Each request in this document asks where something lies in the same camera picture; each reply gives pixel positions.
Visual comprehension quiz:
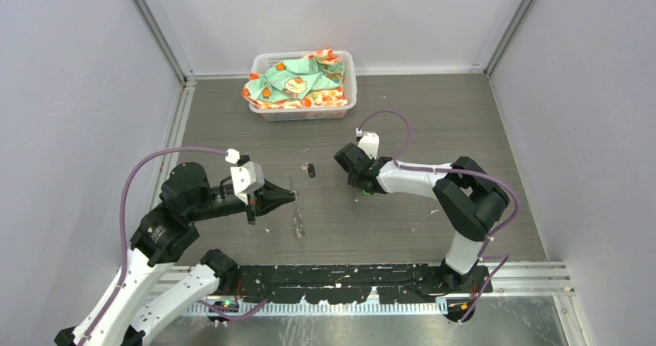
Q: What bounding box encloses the large metal keyring holder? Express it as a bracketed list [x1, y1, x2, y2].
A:
[289, 176, 306, 239]

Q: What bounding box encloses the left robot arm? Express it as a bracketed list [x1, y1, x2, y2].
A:
[54, 161, 296, 345]

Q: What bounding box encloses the white plastic basket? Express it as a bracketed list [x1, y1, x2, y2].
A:
[249, 50, 357, 122]

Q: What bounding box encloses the green orange patterned cloth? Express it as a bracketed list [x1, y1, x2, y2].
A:
[241, 49, 348, 110]

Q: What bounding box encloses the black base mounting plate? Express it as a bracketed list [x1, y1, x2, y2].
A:
[214, 263, 492, 305]

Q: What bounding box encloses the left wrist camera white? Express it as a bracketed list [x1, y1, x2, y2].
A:
[230, 161, 265, 204]

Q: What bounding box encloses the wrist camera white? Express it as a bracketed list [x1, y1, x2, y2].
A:
[230, 161, 265, 204]
[356, 128, 380, 160]

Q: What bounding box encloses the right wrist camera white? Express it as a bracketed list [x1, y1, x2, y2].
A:
[356, 128, 380, 160]

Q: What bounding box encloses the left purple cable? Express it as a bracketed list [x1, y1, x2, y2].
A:
[77, 146, 272, 346]

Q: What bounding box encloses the purple cable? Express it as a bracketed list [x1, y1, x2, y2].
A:
[356, 110, 521, 327]
[77, 146, 272, 346]

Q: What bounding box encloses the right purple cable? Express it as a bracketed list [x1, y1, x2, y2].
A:
[356, 110, 521, 327]

